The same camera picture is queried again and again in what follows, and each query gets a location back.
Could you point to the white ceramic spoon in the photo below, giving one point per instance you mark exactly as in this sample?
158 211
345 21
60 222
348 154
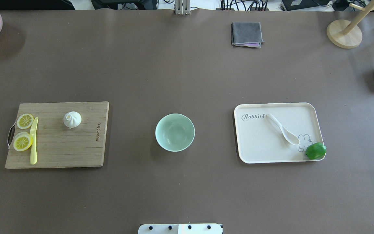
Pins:
288 136

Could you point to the white steamed bun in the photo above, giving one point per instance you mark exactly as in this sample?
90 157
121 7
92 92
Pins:
72 119

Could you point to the light green bowl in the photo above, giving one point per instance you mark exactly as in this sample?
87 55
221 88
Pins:
175 132

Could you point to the cream rabbit tray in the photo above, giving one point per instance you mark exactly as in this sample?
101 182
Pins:
259 140

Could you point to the folded grey cloth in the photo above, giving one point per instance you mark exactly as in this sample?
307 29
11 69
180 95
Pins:
246 34

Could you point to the bamboo cutting board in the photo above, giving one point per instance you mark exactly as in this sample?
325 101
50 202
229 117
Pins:
58 146

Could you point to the green lime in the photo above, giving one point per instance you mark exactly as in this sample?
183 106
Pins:
316 151

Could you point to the yellow plastic knife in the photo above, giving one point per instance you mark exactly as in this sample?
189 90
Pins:
33 133

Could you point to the lemon slice upper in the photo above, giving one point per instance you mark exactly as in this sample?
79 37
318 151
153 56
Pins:
25 121

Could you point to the lemon slice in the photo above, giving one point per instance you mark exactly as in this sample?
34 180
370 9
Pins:
22 141
25 121

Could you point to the lemon slice lower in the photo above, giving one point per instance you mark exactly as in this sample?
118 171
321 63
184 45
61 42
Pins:
22 141

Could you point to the wooden mug tree stand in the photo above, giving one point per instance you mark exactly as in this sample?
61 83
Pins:
346 34

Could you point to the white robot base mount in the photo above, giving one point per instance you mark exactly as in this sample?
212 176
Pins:
188 228

